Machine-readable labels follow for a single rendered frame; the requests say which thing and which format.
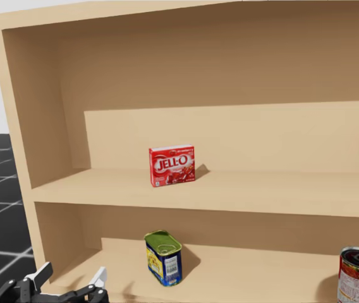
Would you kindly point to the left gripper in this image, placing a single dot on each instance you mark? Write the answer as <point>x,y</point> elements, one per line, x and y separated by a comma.
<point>51,298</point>

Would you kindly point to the pale wooden shelf unit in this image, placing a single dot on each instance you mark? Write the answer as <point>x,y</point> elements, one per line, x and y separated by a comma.
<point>261,79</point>

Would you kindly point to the green and blue rectangular can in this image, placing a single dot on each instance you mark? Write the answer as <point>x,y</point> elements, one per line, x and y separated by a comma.
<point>163,259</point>

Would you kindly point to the red carton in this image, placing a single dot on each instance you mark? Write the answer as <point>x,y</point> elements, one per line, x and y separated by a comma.
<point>172,165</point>

